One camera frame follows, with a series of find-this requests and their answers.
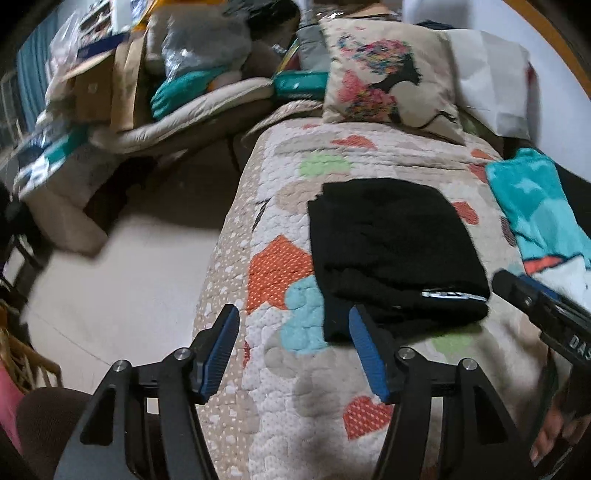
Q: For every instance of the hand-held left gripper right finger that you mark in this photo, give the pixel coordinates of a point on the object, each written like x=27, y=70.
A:
x=369, y=360

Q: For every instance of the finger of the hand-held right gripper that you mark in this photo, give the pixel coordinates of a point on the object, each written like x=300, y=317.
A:
x=517, y=288

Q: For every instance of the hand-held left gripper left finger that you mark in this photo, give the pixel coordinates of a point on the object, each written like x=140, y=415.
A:
x=220, y=355

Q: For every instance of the black pants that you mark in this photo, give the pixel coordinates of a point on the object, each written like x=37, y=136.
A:
x=392, y=240

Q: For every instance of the person's right hand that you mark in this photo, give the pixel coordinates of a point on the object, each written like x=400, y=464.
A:
x=549, y=434

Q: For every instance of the teal and white fleece blanket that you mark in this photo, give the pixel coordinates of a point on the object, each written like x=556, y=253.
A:
x=531, y=203

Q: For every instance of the dark cloth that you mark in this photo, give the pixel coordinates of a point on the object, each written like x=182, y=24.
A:
x=575, y=194

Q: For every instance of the quilted heart pattern bedspread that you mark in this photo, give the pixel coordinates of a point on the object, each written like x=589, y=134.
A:
x=286, y=194

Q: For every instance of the pink cloth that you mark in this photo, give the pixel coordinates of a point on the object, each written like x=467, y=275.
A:
x=9, y=406

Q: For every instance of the dark chair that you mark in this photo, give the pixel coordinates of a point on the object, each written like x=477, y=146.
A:
x=21, y=240

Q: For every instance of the floral figure printed cushion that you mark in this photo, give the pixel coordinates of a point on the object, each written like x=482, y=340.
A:
x=434, y=60

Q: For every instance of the beige folded mattress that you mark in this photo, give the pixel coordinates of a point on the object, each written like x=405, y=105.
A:
x=207, y=110

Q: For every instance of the teal cloth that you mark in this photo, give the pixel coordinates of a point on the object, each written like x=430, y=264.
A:
x=180, y=90

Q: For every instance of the teal tissue pack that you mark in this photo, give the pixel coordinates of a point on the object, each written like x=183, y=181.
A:
x=300, y=83

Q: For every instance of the cardboard box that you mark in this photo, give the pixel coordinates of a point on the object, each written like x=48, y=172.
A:
x=90, y=87

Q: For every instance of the clear plastic bag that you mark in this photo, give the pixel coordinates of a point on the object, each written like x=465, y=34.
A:
x=203, y=41

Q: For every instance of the blue box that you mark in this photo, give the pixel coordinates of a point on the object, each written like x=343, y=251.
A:
x=104, y=46

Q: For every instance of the blue curtain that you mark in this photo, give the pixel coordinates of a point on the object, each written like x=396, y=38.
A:
x=34, y=69

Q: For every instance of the black bag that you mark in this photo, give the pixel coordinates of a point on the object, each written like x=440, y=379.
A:
x=263, y=14

